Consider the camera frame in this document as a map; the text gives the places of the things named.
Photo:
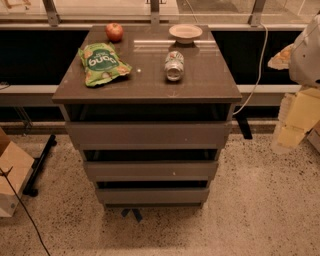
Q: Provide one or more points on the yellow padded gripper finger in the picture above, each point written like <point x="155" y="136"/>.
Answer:
<point x="298" y="114"/>

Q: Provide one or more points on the grey top drawer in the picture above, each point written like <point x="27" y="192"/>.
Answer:
<point x="140" y="136"/>

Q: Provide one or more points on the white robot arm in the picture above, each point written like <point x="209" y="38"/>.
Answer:
<point x="302" y="58"/>

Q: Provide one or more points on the grey drawer cabinet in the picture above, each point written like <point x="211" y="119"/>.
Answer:
<point x="206" y="93"/>

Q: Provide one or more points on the grey middle drawer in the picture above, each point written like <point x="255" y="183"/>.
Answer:
<point x="150" y="171"/>

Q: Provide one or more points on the black stand leg right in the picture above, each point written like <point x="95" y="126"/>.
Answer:
<point x="244" y="126"/>

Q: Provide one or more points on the black stand leg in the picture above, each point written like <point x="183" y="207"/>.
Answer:
<point x="37" y="166"/>
<point x="244" y="126"/>

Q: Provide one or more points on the silver soda can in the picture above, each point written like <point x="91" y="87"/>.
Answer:
<point x="174" y="66"/>

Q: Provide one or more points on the white ceramic bowl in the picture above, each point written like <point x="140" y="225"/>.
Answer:
<point x="185" y="33"/>

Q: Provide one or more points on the red apple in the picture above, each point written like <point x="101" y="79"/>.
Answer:
<point x="114" y="32"/>

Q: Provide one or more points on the green chip bag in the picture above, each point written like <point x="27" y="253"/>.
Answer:
<point x="102" y="64"/>

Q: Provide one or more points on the metal window railing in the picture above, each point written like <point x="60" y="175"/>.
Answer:
<point x="216" y="14"/>

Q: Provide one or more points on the black stand leg left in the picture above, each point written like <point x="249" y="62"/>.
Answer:
<point x="37" y="166"/>

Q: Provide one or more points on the cardboard box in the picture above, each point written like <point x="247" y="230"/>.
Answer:
<point x="15" y="164"/>

